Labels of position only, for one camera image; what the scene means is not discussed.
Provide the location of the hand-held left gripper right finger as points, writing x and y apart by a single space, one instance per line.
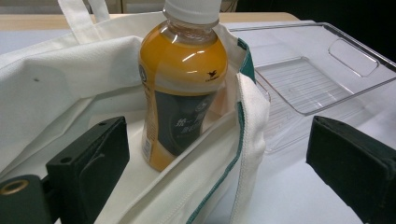
355 165

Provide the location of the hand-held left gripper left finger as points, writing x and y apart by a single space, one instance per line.
90 161

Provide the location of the white canvas tote bag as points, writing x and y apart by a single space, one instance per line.
62 93

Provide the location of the orange drink bottle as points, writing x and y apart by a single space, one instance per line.
182 81

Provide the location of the clear plastic bin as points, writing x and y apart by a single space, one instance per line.
311 77

